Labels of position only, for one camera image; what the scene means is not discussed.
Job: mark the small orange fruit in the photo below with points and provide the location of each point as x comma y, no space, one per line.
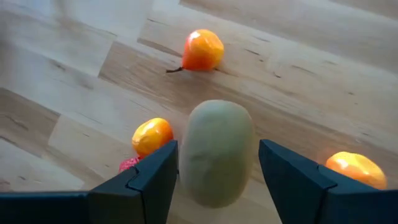
354,169
152,135

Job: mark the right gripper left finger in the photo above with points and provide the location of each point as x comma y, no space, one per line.
124,202

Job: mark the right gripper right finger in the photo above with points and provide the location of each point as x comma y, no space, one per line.
311,199

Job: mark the red plastic strawberry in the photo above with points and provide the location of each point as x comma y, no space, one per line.
129,164

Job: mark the small orange persimmon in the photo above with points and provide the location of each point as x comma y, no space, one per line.
202,49

